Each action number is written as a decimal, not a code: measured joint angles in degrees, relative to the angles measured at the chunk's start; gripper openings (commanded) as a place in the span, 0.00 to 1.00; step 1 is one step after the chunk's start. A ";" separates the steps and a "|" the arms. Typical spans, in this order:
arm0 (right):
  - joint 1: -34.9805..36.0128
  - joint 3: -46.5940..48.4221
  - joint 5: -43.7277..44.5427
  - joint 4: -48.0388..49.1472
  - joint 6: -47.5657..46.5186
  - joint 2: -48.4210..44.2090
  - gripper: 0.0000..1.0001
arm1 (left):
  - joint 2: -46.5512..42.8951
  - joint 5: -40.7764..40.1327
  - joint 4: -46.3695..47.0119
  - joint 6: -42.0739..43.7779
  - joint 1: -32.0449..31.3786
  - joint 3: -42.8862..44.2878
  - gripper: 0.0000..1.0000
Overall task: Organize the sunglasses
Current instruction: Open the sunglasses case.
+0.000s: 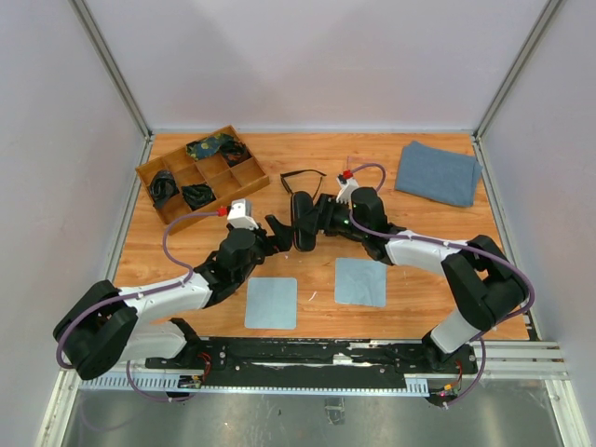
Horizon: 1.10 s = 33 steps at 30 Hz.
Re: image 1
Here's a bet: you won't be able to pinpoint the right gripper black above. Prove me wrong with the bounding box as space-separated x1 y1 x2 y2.
292 194 368 239

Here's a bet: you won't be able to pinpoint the light blue cloth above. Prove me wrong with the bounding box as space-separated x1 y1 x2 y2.
334 258 387 307
245 278 298 330

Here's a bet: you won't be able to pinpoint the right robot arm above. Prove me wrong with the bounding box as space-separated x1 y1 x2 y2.
313 187 535 373

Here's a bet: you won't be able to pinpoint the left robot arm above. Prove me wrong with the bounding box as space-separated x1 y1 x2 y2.
53 215 293 380

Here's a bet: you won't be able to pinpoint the black sunglasses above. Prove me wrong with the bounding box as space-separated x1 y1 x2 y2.
279 169 327 205

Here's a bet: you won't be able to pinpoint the black dotted rolled tie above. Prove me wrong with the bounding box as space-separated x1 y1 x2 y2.
182 183 215 210

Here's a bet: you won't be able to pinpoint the wooden divided organizer tray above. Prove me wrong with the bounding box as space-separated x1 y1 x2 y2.
130 133 271 236

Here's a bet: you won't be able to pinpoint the black orange rolled tie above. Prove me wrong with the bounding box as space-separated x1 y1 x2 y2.
219 140 250 167

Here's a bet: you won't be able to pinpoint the folded blue towel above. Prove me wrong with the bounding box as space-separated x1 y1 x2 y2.
395 142 482 208

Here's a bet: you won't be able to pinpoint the blue patterned rolled tie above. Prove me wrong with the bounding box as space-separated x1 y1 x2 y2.
185 132 235 160

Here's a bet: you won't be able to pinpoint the black striped rolled tie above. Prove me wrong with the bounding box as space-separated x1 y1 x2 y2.
149 169 180 210

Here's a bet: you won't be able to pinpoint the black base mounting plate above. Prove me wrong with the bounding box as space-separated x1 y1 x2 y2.
144 337 478 388

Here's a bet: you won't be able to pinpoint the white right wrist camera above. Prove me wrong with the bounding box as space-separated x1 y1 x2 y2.
336 169 359 204

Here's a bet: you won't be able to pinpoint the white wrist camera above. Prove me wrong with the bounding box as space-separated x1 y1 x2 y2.
336 169 359 204
218 198 258 230

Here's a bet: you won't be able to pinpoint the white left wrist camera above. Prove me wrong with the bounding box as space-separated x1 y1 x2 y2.
218 198 258 230

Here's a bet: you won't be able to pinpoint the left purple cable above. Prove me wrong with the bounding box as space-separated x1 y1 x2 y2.
54 209 224 432

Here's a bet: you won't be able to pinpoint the purple cable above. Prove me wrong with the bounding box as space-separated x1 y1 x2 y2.
54 209 224 432
346 162 536 411

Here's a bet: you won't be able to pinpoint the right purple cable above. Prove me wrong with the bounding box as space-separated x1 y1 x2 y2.
346 162 536 411

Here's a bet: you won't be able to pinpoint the aluminium front rail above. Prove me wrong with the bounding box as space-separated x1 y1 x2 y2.
78 336 568 405

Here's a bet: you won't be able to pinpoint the left aluminium frame post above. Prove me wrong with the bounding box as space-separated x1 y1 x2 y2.
68 0 153 141

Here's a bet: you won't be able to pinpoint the aluminium frame post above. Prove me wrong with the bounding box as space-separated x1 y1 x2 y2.
68 0 153 141
472 0 567 141

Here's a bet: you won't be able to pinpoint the right aluminium frame post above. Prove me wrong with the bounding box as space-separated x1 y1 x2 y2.
472 0 567 141

